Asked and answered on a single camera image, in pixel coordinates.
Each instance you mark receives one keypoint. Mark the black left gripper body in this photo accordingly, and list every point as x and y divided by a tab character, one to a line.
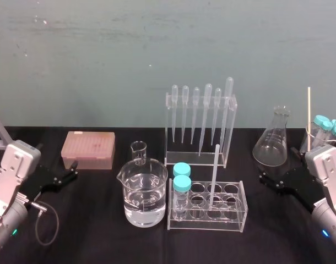
45	178

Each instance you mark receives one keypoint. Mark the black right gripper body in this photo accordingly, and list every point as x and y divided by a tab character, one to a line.
300	182

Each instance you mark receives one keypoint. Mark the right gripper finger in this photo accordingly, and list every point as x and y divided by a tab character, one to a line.
296	153
274	183

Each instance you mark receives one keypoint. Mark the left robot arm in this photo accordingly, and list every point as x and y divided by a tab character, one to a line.
11	176

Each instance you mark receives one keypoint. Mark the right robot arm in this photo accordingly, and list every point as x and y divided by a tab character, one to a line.
329	176

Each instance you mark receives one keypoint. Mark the glass beaker holding tubes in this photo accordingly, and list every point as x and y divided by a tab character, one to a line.
305	143

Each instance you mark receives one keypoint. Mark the clear glass conical flask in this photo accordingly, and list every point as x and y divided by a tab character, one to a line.
272	145

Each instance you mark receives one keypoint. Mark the pink pipette tip box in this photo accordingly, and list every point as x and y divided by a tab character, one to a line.
86	149

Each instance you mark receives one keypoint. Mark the thin wooden stick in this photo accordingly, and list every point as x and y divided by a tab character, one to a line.
309	115

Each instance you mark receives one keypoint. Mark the blue capped sample tube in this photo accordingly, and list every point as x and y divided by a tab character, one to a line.
327	126
182	184
320	120
181	168
335	127

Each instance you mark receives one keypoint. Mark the clear acrylic tube rack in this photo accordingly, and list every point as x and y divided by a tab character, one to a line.
234	222

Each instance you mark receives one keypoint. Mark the small empty glass beaker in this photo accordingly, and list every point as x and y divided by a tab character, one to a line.
137	154

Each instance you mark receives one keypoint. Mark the black table cloth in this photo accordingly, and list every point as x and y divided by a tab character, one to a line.
102	242

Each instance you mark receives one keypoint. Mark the large glass beaker with water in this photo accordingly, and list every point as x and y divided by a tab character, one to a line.
144	203

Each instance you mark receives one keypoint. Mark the clear acrylic pipette stand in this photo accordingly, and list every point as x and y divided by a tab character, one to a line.
197	159

